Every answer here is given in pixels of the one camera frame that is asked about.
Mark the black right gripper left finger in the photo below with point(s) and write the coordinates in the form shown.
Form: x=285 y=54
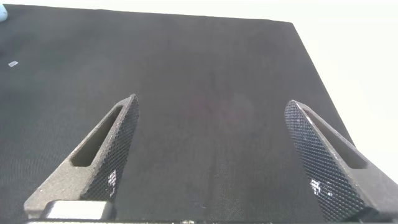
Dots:
x=99 y=161

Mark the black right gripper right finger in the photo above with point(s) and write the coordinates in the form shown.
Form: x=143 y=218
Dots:
x=329 y=168

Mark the small grey cube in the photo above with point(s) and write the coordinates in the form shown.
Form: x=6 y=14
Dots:
x=13 y=63

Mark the blue plastic cup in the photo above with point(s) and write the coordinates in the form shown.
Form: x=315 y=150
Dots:
x=2 y=14

